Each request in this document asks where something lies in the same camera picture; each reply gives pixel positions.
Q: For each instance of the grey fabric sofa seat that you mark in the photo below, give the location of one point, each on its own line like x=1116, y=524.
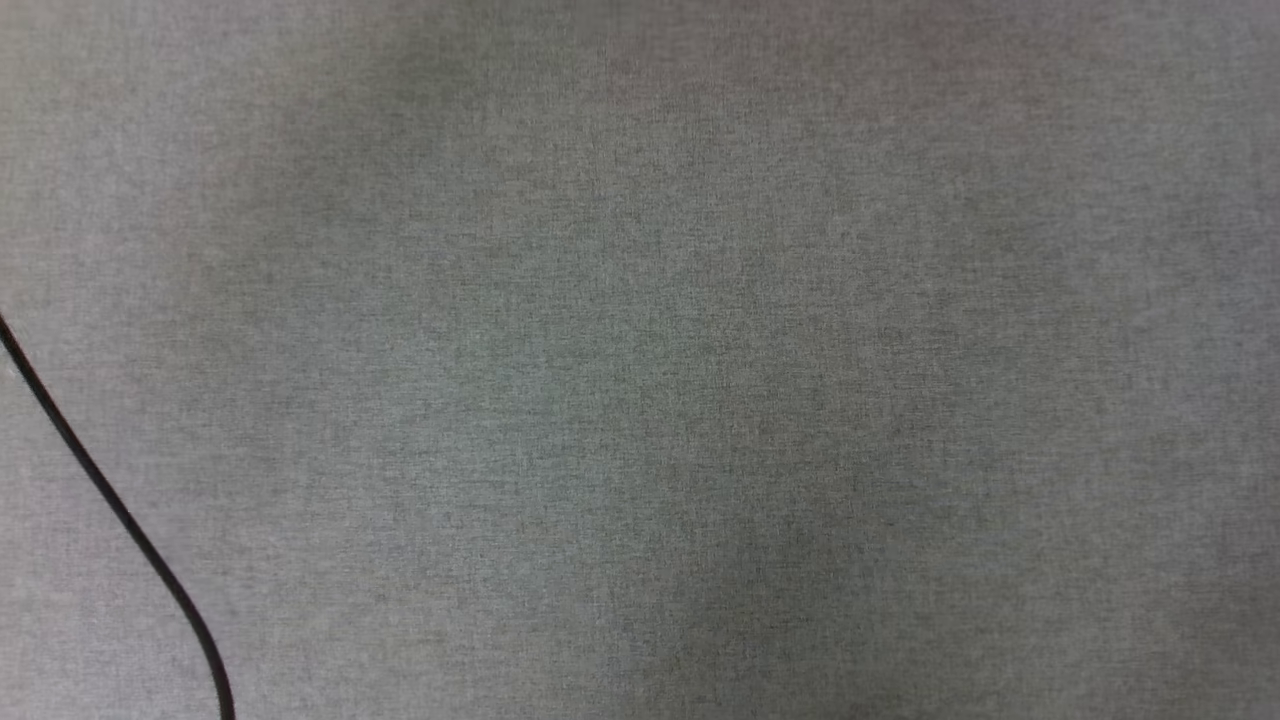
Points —
x=700, y=350

